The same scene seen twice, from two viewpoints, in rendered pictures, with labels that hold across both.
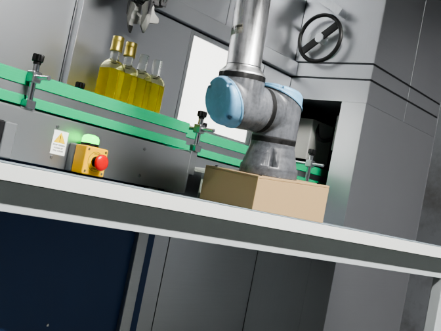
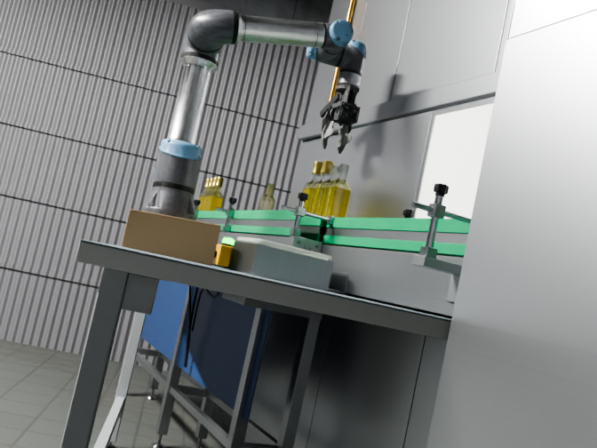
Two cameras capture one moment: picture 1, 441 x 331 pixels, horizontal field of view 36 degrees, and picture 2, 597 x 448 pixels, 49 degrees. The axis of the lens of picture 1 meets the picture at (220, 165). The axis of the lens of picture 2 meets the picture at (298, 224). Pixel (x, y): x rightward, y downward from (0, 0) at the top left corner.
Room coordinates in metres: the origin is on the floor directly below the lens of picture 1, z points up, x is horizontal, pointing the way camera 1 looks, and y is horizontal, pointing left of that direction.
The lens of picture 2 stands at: (2.86, -1.63, 0.76)
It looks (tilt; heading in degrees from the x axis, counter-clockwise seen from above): 5 degrees up; 115
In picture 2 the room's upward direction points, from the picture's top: 12 degrees clockwise
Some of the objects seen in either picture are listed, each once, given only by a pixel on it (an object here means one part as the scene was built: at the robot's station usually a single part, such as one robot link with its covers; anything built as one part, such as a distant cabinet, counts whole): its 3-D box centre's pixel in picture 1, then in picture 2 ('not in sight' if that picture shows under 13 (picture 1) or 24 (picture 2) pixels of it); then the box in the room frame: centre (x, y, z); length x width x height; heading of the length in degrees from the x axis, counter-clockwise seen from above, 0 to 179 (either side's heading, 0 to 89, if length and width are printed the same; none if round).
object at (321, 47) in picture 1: (321, 39); not in sight; (2.78, -0.31, 1.49); 0.21 x 0.05 x 0.21; 50
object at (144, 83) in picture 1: (134, 105); (325, 213); (2.04, 0.29, 0.99); 0.06 x 0.06 x 0.21; 51
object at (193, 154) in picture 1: (182, 161); (304, 250); (2.08, 0.12, 0.85); 0.09 x 0.04 x 0.07; 50
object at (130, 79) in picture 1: (120, 100); (317, 213); (2.00, 0.33, 0.99); 0.06 x 0.06 x 0.21; 50
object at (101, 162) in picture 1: (98, 162); not in sight; (1.66, 0.29, 0.79); 0.04 x 0.03 x 0.04; 140
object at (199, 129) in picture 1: (193, 131); (306, 216); (2.07, 0.10, 0.95); 0.17 x 0.03 x 0.12; 50
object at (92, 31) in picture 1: (175, 75); (421, 169); (2.34, 0.21, 1.15); 0.90 x 0.03 x 0.34; 140
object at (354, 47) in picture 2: not in sight; (352, 59); (2.01, 0.31, 1.51); 0.09 x 0.08 x 0.11; 39
